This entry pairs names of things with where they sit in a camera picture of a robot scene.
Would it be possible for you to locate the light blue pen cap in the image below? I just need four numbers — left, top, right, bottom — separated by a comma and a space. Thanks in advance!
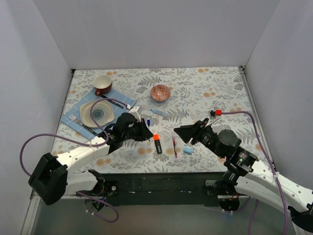
183, 147, 193, 155

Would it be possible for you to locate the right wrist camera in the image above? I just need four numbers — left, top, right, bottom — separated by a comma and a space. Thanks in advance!
208, 108, 222, 125

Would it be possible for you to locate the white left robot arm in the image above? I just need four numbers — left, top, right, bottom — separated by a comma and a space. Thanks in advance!
28, 113, 153, 205

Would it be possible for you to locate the floral tablecloth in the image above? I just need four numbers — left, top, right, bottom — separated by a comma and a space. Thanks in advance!
64, 67, 266, 173

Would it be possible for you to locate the black handled knife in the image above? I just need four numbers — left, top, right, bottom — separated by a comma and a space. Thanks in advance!
100, 94, 124, 109

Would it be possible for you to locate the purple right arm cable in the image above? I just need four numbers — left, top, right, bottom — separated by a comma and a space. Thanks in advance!
220, 110, 289, 235

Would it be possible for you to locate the orange patterned bowl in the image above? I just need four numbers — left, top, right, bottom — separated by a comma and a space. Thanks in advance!
150, 84, 171, 102

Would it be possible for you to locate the orange pen cap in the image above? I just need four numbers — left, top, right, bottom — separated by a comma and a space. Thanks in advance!
153, 134, 160, 141

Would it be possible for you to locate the red brown ceramic mug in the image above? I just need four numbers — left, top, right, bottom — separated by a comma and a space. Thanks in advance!
93, 75, 112, 96

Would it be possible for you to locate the light blue marker pen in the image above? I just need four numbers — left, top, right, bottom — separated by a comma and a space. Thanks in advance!
151, 109, 169, 117

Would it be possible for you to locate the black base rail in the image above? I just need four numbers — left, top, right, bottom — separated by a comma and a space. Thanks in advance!
73, 172, 242, 211

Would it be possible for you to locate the silver fork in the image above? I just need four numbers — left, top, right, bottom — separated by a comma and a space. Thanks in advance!
68, 115, 85, 127

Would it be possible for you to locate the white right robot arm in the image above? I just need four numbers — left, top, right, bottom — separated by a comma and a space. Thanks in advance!
174, 118, 313, 232

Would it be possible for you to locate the beige blue ringed plate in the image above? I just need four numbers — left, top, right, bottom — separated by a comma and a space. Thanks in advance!
79, 100, 114, 128

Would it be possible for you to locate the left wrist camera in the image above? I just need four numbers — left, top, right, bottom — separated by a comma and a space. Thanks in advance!
126, 104, 143, 122

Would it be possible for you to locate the blue checked cloth napkin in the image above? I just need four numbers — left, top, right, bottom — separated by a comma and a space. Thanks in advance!
61, 88, 128, 140

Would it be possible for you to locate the pink pen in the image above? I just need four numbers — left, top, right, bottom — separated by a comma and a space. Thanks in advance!
172, 133, 178, 158

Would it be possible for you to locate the black orange marker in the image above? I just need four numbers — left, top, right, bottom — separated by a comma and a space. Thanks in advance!
154, 140, 162, 154

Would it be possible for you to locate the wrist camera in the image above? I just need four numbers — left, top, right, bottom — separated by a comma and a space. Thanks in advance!
208, 108, 222, 125
126, 104, 143, 122

